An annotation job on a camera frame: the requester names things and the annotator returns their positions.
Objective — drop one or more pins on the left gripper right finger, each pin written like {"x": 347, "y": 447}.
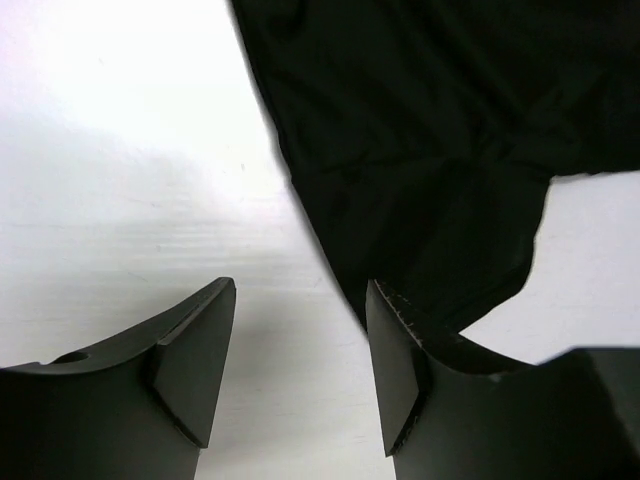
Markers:
{"x": 452, "y": 409}

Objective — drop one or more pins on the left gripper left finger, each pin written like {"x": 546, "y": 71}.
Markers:
{"x": 137, "y": 405}

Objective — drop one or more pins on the black t shirt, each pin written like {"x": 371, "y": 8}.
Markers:
{"x": 422, "y": 136}

